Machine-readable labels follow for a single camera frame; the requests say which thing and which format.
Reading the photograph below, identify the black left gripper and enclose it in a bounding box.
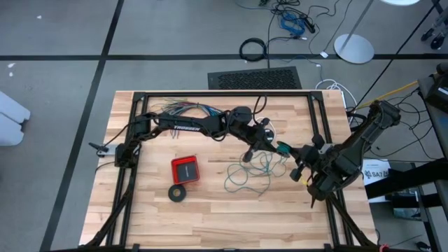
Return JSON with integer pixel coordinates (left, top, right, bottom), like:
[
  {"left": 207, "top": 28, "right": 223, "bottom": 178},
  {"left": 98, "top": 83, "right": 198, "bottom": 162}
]
[{"left": 244, "top": 118, "right": 283, "bottom": 155}]

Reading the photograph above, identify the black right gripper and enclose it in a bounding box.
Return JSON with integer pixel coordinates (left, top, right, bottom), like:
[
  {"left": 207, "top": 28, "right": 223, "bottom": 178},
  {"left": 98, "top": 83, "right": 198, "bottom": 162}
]
[{"left": 287, "top": 134, "right": 326, "bottom": 169}]

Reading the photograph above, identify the green cord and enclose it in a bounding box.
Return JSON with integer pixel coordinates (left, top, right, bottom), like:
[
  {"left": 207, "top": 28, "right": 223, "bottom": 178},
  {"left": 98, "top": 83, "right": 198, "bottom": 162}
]
[{"left": 223, "top": 141, "right": 293, "bottom": 195}]

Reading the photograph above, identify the white paper sign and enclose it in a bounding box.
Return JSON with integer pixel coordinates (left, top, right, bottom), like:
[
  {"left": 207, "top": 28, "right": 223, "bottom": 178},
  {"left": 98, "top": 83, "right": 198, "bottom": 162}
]
[{"left": 358, "top": 159, "right": 392, "bottom": 204}]

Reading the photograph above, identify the red and black box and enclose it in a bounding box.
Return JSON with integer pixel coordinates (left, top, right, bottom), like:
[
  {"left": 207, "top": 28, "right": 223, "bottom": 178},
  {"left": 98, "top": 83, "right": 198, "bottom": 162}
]
[{"left": 170, "top": 155, "right": 201, "bottom": 186}]

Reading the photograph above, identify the black beam structure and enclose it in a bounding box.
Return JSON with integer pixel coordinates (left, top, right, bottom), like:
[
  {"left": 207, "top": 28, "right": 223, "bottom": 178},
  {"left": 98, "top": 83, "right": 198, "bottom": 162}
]
[{"left": 363, "top": 159, "right": 448, "bottom": 252}]

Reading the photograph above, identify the yellow floor strip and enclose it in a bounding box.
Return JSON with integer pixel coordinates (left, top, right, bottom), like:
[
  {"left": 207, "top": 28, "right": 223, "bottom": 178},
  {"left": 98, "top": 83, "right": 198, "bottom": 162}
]
[{"left": 356, "top": 80, "right": 419, "bottom": 109}]

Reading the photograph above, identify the black tape roll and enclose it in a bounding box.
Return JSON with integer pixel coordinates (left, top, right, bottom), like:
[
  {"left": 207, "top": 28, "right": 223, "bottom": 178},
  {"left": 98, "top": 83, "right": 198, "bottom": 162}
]
[{"left": 167, "top": 183, "right": 188, "bottom": 203}]

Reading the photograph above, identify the grey round-base stand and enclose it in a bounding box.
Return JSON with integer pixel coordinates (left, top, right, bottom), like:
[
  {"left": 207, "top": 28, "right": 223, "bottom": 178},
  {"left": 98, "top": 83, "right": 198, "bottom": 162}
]
[{"left": 333, "top": 0, "right": 375, "bottom": 65}]

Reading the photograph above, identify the black power strip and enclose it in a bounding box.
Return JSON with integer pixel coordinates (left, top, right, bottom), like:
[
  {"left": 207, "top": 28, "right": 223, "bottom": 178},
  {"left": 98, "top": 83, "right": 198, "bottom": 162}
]
[{"left": 302, "top": 17, "right": 317, "bottom": 35}]

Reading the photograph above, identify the black thin pole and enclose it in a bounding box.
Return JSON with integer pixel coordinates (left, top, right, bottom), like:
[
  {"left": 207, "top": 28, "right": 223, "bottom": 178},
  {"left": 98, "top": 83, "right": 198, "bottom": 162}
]
[{"left": 349, "top": 1, "right": 438, "bottom": 113}]

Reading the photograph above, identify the black equipment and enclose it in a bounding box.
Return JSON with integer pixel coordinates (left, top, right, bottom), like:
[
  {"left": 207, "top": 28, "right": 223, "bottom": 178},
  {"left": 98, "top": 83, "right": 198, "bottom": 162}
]
[{"left": 418, "top": 62, "right": 448, "bottom": 116}]

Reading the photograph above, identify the black wheeled base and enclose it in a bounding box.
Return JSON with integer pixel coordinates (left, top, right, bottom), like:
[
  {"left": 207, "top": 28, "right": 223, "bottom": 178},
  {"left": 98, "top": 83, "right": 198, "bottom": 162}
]
[{"left": 421, "top": 19, "right": 448, "bottom": 50}]

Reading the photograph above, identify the white foam block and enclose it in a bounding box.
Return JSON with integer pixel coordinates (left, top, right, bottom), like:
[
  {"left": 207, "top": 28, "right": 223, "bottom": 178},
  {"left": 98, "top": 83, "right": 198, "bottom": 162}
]
[{"left": 0, "top": 90, "right": 32, "bottom": 147}]

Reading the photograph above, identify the white floor cable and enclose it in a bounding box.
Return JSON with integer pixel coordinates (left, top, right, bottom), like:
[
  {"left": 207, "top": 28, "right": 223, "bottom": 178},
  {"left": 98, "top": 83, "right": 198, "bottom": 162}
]
[{"left": 314, "top": 78, "right": 358, "bottom": 109}]

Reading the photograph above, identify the multicoloured wire bundle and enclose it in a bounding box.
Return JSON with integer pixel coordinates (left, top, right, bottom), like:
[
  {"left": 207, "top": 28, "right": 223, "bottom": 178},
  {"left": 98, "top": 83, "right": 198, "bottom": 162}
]
[{"left": 153, "top": 97, "right": 225, "bottom": 118}]

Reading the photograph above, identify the black coiled cable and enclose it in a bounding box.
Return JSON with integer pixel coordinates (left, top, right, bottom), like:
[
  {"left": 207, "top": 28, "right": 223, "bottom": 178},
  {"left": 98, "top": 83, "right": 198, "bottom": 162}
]
[{"left": 239, "top": 37, "right": 269, "bottom": 63}]

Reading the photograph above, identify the black floor cable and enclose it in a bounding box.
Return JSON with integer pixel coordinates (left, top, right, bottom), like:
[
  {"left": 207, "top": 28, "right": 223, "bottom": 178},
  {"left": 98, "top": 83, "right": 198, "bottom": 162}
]
[{"left": 258, "top": 0, "right": 346, "bottom": 69}]

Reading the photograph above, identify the blue floor cable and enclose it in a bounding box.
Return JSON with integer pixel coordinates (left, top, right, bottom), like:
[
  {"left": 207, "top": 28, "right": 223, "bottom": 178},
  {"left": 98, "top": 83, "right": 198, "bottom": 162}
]
[{"left": 279, "top": 12, "right": 307, "bottom": 36}]

